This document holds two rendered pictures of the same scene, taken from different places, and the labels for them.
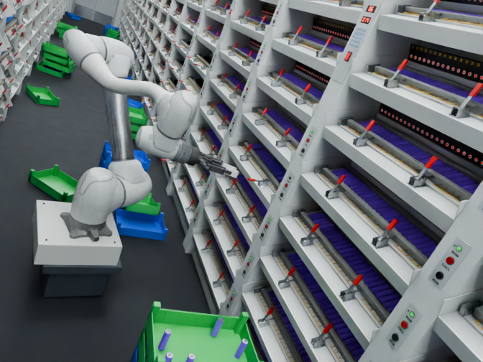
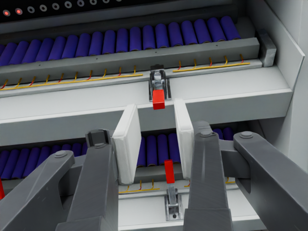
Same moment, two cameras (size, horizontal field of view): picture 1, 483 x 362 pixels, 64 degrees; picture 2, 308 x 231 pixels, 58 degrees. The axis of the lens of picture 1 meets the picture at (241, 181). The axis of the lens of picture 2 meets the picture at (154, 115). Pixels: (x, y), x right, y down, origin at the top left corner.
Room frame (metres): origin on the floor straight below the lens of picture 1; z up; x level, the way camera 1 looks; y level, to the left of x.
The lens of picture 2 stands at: (1.46, 0.20, 0.86)
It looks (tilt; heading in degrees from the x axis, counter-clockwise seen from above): 24 degrees down; 302
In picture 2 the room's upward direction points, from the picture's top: 8 degrees counter-clockwise
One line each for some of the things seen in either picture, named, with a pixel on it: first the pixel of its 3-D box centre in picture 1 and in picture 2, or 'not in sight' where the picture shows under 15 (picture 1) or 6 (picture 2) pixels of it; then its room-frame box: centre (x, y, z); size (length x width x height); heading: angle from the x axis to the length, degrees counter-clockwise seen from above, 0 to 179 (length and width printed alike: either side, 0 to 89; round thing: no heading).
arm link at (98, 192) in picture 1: (96, 193); not in sight; (1.45, 0.55, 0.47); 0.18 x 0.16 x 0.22; 158
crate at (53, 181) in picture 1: (60, 183); not in sight; (2.11, 1.04, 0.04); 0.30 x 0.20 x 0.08; 74
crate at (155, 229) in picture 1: (140, 223); not in sight; (2.06, 0.47, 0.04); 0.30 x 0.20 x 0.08; 118
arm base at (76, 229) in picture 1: (88, 223); not in sight; (1.43, 0.54, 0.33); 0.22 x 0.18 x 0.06; 46
